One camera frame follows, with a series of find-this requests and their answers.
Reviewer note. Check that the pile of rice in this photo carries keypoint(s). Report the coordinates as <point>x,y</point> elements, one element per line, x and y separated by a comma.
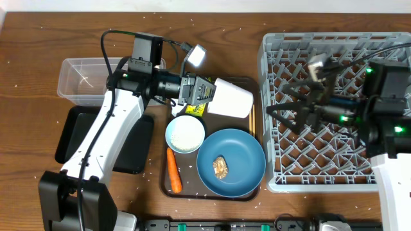
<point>185,140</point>

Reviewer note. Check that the black waste tray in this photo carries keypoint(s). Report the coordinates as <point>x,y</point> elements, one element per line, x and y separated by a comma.
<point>133,155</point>

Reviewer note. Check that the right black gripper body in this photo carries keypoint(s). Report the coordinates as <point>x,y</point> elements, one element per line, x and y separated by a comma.
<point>314,105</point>

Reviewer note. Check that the brown food scrap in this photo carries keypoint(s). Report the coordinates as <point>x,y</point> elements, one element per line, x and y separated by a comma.
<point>220,168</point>

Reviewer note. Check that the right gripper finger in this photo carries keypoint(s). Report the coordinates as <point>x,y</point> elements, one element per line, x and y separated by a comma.
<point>291,115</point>
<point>315,90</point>

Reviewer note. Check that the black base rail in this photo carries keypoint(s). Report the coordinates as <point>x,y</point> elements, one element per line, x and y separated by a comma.
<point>279,225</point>

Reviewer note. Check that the orange carrot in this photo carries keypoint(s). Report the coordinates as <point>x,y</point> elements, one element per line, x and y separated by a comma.
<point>175,181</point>

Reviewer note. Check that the white tissue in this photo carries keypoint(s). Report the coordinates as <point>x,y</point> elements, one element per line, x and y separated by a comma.
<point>177,109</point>

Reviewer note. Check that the yellow snack wrapper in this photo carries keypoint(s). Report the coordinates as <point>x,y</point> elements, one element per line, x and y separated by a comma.
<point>195,110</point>

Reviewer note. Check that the light blue rice bowl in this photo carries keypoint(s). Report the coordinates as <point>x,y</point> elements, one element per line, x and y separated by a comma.
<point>185,121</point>

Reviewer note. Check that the clear plastic bin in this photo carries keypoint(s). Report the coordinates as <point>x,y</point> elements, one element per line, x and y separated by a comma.
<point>83,81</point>

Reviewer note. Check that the light blue cup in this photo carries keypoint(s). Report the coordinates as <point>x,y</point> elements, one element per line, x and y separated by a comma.
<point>230,100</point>

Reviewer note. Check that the brown serving tray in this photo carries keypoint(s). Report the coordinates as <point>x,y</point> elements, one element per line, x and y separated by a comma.
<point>192,186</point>

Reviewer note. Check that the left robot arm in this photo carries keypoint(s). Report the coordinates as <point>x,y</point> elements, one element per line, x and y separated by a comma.
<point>77,197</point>

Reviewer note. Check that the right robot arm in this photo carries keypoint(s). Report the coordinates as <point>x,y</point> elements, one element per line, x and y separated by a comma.
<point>378,116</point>

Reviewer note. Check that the grey dishwasher rack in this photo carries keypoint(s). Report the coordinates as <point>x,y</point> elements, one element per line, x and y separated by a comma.
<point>330,160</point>

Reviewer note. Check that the dark blue plate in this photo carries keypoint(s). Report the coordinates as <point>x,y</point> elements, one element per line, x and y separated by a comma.
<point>244,157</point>

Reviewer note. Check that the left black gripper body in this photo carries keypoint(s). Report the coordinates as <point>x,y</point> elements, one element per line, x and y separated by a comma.
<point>187,90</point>

